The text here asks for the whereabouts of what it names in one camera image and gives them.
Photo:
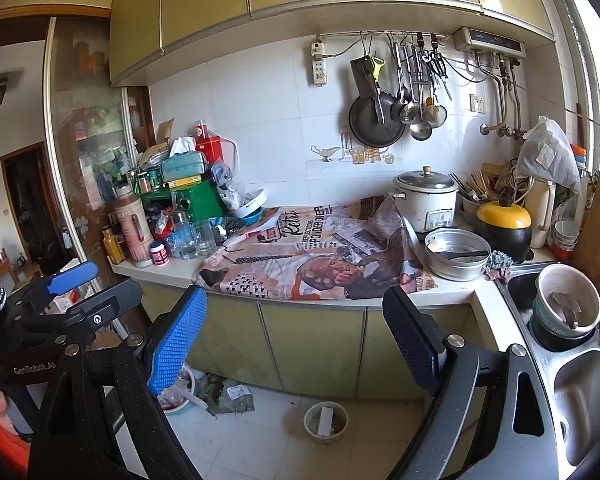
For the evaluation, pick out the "small steel ladle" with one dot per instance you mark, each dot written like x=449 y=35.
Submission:
x=406 y=114

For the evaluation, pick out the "blue plastic basket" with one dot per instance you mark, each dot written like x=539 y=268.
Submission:
x=250 y=219

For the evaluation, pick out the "small white trash bin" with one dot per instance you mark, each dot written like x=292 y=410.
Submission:
x=325 y=439

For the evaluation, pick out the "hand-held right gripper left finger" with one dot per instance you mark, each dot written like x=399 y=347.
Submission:
x=177 y=340

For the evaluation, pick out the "yellow bottle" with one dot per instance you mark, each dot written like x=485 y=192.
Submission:
x=114 y=247

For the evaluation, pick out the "white rice cooker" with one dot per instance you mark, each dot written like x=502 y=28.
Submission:
x=425 y=205

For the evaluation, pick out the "pink thermos flask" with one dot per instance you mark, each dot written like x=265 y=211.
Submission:
x=135 y=230

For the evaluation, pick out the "steel cleaver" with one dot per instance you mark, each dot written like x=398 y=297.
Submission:
x=362 y=77

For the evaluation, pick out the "white plastic bag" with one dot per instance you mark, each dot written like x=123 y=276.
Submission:
x=547 y=152

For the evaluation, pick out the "white plastic tub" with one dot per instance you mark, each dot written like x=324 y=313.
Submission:
x=252 y=202

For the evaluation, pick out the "pink bowl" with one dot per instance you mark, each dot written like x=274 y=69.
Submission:
x=182 y=390

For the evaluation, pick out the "white power strip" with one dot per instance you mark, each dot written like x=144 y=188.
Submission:
x=320 y=72

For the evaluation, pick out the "black wok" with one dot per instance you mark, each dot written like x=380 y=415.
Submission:
x=367 y=129

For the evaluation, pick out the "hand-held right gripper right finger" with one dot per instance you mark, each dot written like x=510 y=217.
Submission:
x=412 y=345

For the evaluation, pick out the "steel sink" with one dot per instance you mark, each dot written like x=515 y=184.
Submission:
x=585 y=390

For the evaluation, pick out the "large steel ladle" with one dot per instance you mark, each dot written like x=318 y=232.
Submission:
x=421 y=130

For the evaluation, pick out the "stack of coloured plastic bowls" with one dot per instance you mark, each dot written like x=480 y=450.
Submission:
x=578 y=156

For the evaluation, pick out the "white wall socket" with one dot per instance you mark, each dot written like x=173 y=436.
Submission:
x=477 y=103

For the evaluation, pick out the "person's left forearm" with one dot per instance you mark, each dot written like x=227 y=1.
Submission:
x=2 y=450

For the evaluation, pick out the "white bucket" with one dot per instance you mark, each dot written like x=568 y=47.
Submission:
x=545 y=295

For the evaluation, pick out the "yellow-green lower cabinets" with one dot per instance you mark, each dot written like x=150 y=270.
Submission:
x=310 y=345

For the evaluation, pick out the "clear printed plastic packet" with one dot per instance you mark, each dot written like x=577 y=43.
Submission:
x=222 y=172

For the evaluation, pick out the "white water heater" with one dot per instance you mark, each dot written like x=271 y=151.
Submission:
x=487 y=39

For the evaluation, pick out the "grey dishcloth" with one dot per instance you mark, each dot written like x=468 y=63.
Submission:
x=500 y=260

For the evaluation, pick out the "newspaper print cloth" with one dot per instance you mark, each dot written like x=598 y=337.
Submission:
x=280 y=270

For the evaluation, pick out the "metal water pipes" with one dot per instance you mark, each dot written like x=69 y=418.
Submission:
x=502 y=131

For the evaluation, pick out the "green peeler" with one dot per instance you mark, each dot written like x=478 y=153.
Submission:
x=378 y=70

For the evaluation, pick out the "green box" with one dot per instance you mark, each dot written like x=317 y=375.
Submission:
x=205 y=197

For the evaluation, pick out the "metal basin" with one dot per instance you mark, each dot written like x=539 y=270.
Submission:
x=455 y=269

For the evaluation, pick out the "clear glass jar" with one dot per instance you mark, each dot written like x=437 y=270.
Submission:
x=185 y=240
x=206 y=239

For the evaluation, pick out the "chopsticks in holder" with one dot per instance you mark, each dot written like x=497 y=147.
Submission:
x=475 y=187

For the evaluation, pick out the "white jar with red label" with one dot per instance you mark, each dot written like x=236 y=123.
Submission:
x=159 y=255

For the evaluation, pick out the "red tin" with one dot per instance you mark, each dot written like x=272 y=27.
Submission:
x=210 y=149

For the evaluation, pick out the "metal hanging rail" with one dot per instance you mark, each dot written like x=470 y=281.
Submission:
x=345 y=35

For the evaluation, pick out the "black pot with yellow lid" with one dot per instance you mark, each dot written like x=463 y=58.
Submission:
x=502 y=217

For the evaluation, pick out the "brown cardboard piece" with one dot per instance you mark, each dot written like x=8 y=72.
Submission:
x=166 y=132

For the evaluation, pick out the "glass door cabinet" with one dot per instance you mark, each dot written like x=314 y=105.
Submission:
x=90 y=110

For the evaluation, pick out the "stack of white bowls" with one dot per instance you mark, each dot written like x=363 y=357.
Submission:
x=565 y=235

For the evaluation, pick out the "white rectangular box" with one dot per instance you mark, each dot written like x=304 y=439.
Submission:
x=325 y=420

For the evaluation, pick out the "grey plastic bag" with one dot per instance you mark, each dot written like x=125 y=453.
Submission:
x=230 y=397

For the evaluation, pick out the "cream thermos jug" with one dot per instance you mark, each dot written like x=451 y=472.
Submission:
x=539 y=210

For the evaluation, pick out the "kitchen scissors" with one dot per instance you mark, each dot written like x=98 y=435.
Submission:
x=436 y=65

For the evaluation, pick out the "teal case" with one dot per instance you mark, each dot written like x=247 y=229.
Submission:
x=182 y=166

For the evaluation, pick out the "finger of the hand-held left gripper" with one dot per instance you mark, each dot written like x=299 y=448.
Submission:
x=72 y=276
x=110 y=305

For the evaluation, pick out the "brown door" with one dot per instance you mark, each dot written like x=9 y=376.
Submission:
x=27 y=200

